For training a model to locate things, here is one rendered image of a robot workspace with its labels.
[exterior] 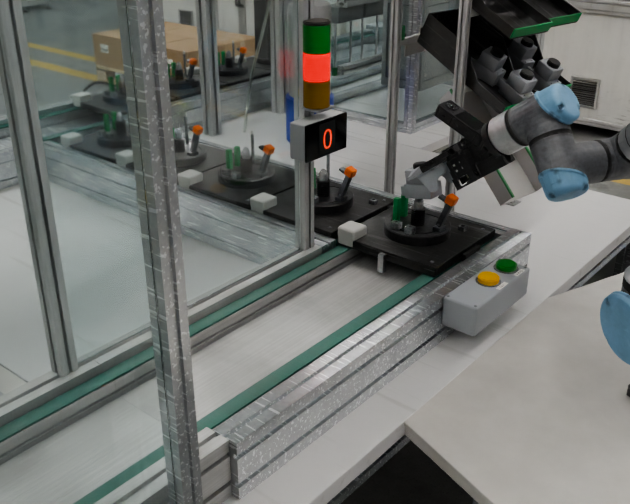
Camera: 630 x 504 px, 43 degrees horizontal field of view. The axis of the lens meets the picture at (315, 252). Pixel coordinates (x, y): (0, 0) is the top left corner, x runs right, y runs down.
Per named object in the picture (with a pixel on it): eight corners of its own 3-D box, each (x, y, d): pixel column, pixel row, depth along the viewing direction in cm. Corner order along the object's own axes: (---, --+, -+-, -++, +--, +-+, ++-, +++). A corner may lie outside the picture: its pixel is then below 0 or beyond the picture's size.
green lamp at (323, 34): (335, 51, 144) (336, 23, 141) (318, 55, 140) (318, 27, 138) (314, 47, 146) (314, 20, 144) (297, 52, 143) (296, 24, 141)
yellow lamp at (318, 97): (335, 105, 148) (335, 79, 146) (318, 111, 145) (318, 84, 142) (314, 100, 151) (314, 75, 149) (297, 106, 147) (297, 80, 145)
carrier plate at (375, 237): (494, 237, 169) (495, 228, 168) (434, 277, 152) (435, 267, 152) (401, 209, 183) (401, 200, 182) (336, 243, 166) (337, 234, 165)
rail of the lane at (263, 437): (526, 274, 173) (532, 229, 168) (239, 500, 111) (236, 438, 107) (503, 267, 176) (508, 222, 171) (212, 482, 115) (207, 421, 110)
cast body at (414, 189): (442, 193, 162) (439, 160, 160) (431, 199, 159) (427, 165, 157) (408, 192, 167) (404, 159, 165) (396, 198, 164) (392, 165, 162)
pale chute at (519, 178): (535, 192, 183) (549, 183, 179) (500, 206, 175) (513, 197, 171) (475, 90, 188) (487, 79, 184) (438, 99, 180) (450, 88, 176)
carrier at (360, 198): (395, 207, 184) (398, 156, 178) (331, 241, 167) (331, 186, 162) (315, 184, 198) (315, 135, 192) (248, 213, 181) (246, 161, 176)
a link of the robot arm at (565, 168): (617, 182, 134) (597, 124, 137) (561, 190, 131) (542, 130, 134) (591, 199, 142) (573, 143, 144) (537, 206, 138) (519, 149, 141)
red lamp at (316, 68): (335, 78, 146) (335, 51, 144) (318, 83, 142) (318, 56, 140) (314, 74, 149) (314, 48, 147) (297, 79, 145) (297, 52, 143)
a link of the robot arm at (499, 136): (498, 113, 141) (519, 104, 147) (478, 125, 144) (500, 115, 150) (517, 151, 141) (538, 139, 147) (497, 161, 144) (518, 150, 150)
